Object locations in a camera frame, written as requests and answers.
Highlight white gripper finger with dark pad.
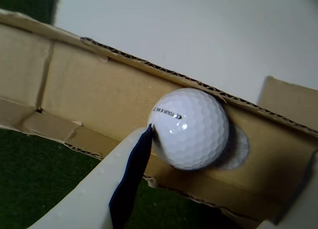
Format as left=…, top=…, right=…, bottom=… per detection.
left=259, top=149, right=318, bottom=229

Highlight white golf ball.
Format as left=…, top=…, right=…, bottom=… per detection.
left=148, top=87, right=230, bottom=170

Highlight brown cardboard box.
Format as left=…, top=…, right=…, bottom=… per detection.
left=0, top=9, right=318, bottom=229

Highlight white gripper finger with blue pad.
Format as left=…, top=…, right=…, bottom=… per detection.
left=27, top=124, right=153, bottom=229

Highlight green artificial turf mat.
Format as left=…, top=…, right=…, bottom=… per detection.
left=0, top=0, right=249, bottom=229

